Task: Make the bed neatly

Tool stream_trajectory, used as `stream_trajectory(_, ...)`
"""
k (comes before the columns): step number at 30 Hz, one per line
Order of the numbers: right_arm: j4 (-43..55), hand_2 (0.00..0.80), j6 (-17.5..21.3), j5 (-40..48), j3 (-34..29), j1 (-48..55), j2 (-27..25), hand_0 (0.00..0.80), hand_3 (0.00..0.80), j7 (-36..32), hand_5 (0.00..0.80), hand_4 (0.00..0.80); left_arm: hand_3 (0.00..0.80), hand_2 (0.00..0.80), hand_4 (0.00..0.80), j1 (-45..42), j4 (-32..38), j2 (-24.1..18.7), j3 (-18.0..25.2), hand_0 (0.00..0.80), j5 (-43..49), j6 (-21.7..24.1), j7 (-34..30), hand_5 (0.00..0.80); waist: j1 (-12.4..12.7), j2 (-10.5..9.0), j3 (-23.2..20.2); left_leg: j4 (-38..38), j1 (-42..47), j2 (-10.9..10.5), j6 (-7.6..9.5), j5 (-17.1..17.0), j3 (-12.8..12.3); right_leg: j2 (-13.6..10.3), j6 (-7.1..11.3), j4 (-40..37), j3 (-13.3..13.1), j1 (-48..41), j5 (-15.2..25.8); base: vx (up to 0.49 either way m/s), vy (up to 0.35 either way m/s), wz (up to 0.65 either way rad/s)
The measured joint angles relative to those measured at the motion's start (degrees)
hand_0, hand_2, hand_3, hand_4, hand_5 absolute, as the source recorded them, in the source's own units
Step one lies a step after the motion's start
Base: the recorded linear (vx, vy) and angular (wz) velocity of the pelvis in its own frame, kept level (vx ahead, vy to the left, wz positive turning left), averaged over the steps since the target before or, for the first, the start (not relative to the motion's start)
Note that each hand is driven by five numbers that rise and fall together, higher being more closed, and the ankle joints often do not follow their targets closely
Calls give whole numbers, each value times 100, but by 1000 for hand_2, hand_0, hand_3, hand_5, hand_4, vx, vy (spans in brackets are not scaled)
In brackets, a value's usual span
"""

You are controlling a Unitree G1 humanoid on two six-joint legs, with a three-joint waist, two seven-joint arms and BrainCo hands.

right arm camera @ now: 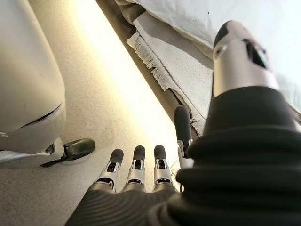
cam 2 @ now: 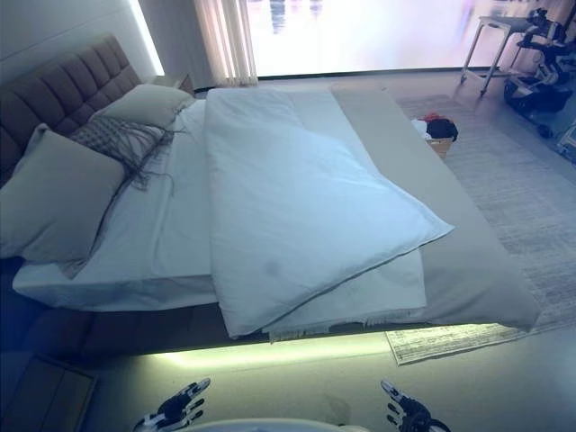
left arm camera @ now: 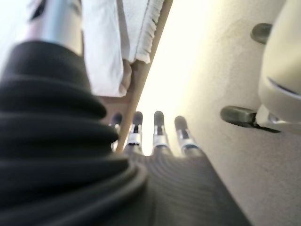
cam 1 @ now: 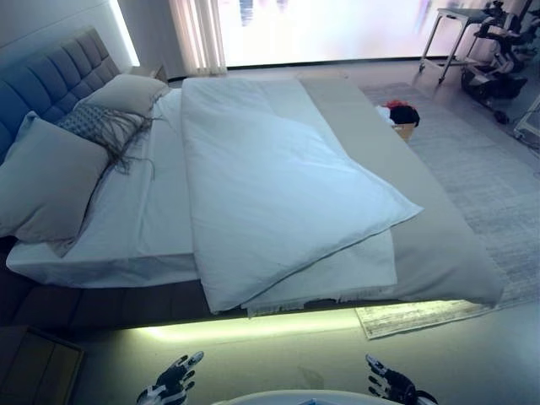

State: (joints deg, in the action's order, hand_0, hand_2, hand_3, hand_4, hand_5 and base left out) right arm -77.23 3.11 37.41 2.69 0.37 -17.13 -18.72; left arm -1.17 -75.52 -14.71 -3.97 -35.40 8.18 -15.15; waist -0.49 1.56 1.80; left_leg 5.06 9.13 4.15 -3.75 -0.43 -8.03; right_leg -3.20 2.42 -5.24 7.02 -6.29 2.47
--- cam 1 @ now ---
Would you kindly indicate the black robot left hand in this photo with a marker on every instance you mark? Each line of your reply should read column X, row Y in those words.
column 169, row 379

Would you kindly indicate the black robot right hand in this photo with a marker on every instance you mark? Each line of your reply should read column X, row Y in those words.
column 394, row 386

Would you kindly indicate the white duvet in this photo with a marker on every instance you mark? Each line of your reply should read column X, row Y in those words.
column 274, row 169

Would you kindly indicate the bed with white sheet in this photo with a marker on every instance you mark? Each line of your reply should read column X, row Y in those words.
column 443, row 236

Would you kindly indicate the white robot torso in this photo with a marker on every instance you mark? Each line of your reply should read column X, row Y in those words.
column 304, row 400

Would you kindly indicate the wooden nightstand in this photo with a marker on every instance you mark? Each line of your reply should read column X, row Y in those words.
column 34, row 367

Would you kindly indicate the mattress with white sheet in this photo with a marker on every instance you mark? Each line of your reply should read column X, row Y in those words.
column 160, row 211

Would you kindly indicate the large beige pillow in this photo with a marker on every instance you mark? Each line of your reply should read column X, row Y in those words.
column 46, row 181

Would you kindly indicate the grey patterned rug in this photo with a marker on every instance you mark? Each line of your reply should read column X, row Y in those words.
column 464, row 160

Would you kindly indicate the white cloth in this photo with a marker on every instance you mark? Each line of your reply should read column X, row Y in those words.
column 384, row 116

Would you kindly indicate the patterned fringed cushion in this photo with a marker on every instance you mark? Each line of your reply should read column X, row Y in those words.
column 88, row 120

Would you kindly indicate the red cloth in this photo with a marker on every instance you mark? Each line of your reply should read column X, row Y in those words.
column 394, row 104

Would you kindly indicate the small beige pillow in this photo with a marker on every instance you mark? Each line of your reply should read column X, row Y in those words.
column 126, row 90

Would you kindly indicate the light bedside table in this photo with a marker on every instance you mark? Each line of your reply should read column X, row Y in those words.
column 147, row 71

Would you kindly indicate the black wheeled machine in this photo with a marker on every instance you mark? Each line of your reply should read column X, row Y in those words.
column 485, row 80

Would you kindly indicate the grey tufted headboard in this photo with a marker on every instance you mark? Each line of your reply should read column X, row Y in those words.
column 63, row 71

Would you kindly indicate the beige curtain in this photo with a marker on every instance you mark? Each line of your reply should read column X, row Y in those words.
column 196, row 34

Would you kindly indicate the grey metal cart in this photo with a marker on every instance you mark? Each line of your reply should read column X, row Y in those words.
column 447, row 17

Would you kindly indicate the dark upholstered bed frame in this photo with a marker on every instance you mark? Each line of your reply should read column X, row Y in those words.
column 84, row 304

